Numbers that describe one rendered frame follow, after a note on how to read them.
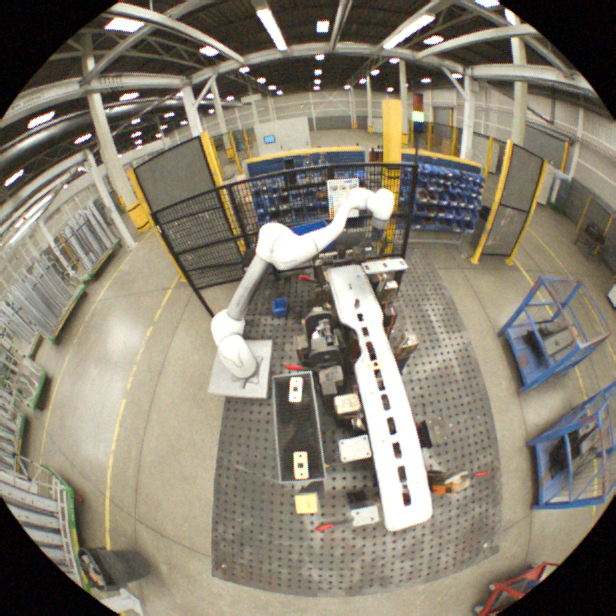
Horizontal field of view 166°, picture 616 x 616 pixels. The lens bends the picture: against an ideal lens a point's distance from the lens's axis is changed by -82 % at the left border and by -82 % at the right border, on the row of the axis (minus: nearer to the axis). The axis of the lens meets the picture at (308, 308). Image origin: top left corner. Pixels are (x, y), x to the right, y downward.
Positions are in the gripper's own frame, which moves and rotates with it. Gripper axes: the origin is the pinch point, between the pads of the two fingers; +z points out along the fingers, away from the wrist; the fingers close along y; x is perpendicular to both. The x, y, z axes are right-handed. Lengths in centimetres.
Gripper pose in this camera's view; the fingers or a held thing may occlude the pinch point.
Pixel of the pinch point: (371, 256)
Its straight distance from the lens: 132.0
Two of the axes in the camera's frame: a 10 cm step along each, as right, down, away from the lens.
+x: 2.8, 6.8, -6.8
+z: -0.6, 7.2, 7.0
